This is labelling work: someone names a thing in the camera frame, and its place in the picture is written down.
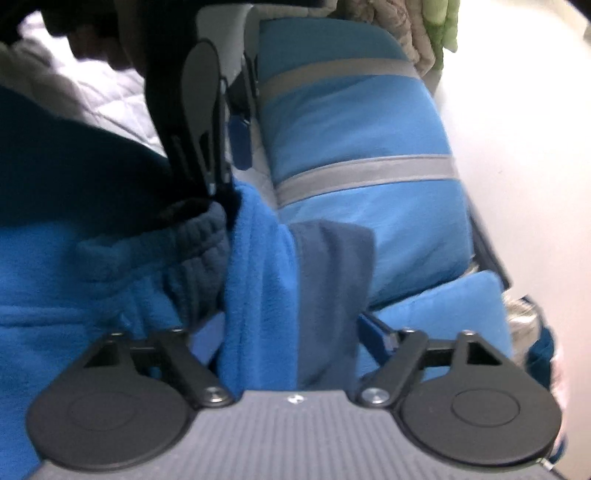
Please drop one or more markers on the blue pillow with grey stripes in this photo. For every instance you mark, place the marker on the blue pillow with grey stripes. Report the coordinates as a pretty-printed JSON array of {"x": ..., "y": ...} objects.
[
  {"x": 452, "y": 314},
  {"x": 360, "y": 120}
]

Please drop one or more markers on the green and beige folded comforter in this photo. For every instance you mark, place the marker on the green and beige folded comforter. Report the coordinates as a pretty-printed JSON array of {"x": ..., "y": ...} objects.
[{"x": 406, "y": 32}]

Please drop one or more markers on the teal and pink cloth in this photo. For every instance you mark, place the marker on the teal and pink cloth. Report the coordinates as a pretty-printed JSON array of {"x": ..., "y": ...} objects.
[{"x": 547, "y": 369}]

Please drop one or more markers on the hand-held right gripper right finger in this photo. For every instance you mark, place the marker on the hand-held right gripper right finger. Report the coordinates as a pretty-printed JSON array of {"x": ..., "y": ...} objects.
[{"x": 369, "y": 337}]

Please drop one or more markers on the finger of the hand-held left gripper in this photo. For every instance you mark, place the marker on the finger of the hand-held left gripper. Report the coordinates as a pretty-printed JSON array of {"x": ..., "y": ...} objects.
[
  {"x": 194, "y": 170},
  {"x": 240, "y": 138}
]

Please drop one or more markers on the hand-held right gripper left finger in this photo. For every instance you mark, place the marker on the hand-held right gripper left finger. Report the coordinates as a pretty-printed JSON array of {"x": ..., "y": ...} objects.
[{"x": 210, "y": 339}]

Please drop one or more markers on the blue fleece jacket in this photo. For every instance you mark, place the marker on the blue fleece jacket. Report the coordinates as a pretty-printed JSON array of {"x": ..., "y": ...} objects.
[{"x": 115, "y": 277}]

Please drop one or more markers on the white quilted bedspread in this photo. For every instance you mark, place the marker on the white quilted bedspread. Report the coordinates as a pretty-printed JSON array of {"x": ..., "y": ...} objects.
[{"x": 92, "y": 92}]

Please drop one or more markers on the clear plastic bag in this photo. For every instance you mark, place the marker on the clear plastic bag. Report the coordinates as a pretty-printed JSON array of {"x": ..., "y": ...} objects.
[{"x": 521, "y": 318}]

